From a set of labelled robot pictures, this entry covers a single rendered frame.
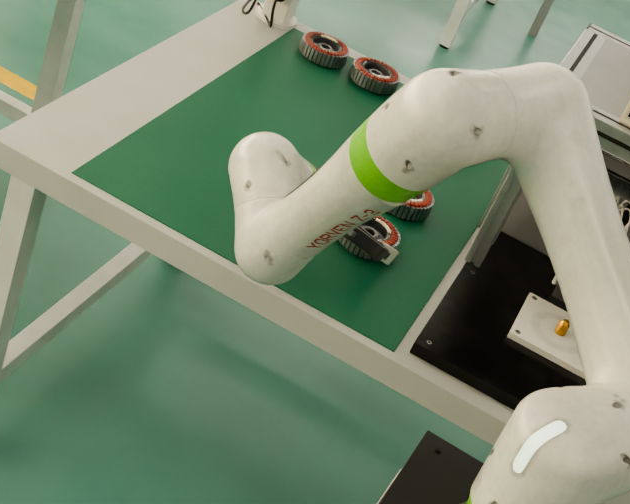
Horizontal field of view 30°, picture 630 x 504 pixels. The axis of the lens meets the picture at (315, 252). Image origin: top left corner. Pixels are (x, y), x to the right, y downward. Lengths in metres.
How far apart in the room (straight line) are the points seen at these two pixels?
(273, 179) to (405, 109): 0.40
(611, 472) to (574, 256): 0.28
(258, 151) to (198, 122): 0.52
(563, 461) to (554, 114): 0.43
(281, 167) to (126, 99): 0.59
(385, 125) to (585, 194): 0.26
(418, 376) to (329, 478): 0.91
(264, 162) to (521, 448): 0.64
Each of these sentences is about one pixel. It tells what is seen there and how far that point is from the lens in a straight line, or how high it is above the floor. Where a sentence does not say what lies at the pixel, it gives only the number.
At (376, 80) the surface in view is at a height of 0.78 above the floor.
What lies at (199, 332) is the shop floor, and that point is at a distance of 2.95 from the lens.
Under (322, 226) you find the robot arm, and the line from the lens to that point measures 1.56.
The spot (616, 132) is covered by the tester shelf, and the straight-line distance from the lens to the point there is 1.99.
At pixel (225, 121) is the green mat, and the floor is 0.75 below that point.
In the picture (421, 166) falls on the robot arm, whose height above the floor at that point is 1.20.
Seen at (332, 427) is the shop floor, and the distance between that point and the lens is 2.85.
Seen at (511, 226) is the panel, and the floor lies 0.79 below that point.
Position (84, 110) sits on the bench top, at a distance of 2.18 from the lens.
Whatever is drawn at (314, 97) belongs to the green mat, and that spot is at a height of 0.75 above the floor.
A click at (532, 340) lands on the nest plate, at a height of 0.78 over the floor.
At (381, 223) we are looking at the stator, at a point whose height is 0.78.
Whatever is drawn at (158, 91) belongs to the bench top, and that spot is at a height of 0.75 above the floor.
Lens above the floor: 1.82
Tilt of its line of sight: 32 degrees down
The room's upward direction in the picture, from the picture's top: 23 degrees clockwise
